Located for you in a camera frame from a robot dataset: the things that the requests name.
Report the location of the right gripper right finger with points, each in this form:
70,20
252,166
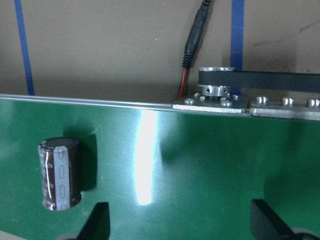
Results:
265,224

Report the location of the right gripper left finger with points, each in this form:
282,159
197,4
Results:
97,226

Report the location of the brown cylindrical capacitor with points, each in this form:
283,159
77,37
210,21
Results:
60,165

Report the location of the green conveyor belt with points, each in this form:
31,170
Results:
186,170

